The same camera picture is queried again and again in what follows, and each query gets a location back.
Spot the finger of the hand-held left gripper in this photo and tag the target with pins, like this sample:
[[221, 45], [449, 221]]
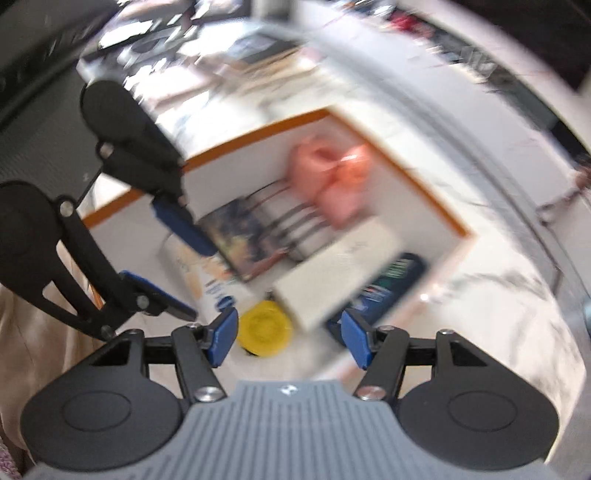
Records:
[[184, 226], [157, 295]]

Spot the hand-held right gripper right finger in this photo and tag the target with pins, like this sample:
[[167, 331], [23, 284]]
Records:
[[355, 344]]

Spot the dark blue packet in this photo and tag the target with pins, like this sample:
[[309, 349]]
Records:
[[392, 281]]

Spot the yellow round disc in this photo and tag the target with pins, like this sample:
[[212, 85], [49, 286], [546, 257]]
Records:
[[265, 327]]

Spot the black television screen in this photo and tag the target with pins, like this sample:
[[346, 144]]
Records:
[[531, 27]]

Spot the white box with orange rim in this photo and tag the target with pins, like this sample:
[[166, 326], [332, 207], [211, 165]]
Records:
[[231, 175]]

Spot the pink plastic bag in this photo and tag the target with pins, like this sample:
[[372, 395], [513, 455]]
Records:
[[332, 180]]

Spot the clear acrylic holder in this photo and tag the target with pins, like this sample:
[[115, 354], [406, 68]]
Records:
[[480, 62]]

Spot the red bag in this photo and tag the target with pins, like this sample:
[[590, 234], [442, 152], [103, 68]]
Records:
[[406, 21]]

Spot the long white television console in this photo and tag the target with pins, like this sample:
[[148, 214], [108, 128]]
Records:
[[461, 108]]

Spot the white and blue box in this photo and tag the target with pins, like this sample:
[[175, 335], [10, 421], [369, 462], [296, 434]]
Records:
[[203, 286]]

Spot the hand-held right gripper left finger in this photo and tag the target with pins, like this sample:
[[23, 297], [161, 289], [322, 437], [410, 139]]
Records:
[[224, 337]]

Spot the beige clothing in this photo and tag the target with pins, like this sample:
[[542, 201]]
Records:
[[41, 350]]

